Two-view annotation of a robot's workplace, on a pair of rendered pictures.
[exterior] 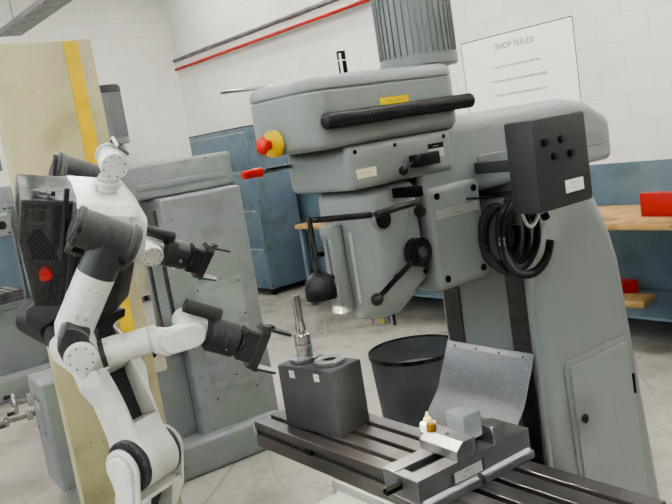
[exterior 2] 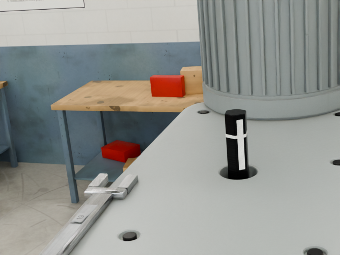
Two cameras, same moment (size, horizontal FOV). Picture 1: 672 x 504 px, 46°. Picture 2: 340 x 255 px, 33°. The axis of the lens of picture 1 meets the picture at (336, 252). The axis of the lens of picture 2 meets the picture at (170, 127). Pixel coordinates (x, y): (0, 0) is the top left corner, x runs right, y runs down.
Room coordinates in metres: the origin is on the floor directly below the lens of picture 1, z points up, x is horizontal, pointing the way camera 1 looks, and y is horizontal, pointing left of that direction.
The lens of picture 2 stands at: (1.51, 0.25, 2.12)
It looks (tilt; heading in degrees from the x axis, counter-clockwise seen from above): 19 degrees down; 326
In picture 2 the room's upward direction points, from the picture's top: 5 degrees counter-clockwise
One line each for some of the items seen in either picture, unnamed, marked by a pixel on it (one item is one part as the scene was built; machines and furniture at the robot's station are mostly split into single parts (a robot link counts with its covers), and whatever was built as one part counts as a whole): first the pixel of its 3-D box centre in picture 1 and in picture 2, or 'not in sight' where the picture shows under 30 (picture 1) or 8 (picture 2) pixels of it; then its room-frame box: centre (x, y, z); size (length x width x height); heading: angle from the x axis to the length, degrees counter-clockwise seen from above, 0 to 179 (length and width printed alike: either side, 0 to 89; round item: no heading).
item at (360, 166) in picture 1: (371, 161); not in sight; (1.93, -0.12, 1.68); 0.34 x 0.24 x 0.10; 126
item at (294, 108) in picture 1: (354, 110); (245, 236); (1.92, -0.10, 1.81); 0.47 x 0.26 x 0.16; 126
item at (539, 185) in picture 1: (551, 161); not in sight; (1.81, -0.53, 1.62); 0.20 x 0.09 x 0.21; 126
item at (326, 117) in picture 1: (402, 110); not in sight; (1.81, -0.20, 1.79); 0.45 x 0.04 x 0.04; 126
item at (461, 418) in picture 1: (463, 423); not in sight; (1.71, -0.23, 1.07); 0.06 x 0.05 x 0.06; 34
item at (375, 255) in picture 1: (372, 248); not in sight; (1.91, -0.09, 1.47); 0.21 x 0.19 x 0.32; 36
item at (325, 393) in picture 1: (322, 390); not in sight; (2.15, 0.10, 1.05); 0.22 x 0.12 x 0.20; 45
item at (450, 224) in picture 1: (427, 233); not in sight; (2.02, -0.24, 1.47); 0.24 x 0.19 x 0.26; 36
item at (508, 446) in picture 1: (457, 452); not in sight; (1.70, -0.20, 1.01); 0.35 x 0.15 x 0.11; 124
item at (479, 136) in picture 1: (495, 145); not in sight; (2.20, -0.49, 1.66); 0.80 x 0.23 x 0.20; 126
